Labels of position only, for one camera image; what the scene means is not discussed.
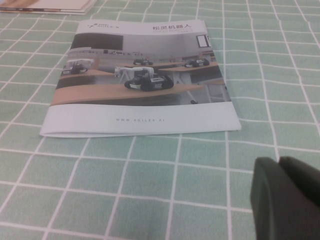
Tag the desert car photo brochure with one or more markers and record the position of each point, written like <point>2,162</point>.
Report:
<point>50,3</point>

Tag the green checkered tablecloth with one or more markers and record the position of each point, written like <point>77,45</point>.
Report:
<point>125,187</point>

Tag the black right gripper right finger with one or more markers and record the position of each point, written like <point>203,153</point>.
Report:
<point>305,185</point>

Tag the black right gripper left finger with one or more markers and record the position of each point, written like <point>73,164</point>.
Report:
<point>270,212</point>

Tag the robot classroom photo brochure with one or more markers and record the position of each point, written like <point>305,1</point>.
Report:
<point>140,115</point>

